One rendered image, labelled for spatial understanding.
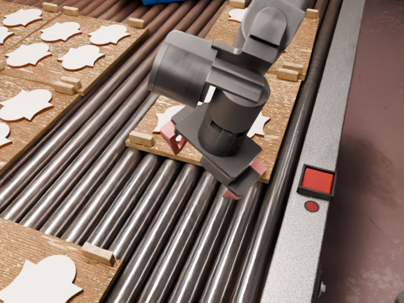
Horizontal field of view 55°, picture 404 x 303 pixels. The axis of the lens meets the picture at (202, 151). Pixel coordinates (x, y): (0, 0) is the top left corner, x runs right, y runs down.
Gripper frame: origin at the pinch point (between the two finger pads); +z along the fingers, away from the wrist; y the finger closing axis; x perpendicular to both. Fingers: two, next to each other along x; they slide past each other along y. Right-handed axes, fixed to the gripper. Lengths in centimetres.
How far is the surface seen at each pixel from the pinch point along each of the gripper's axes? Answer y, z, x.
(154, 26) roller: -60, 48, 60
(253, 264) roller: 15.8, 17.6, 2.6
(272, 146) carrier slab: 3.4, 21.7, 30.0
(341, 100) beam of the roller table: 8, 24, 60
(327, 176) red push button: 16.8, 17.7, 30.1
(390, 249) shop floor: 69, 101, 94
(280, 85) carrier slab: -7, 27, 53
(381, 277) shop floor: 70, 100, 77
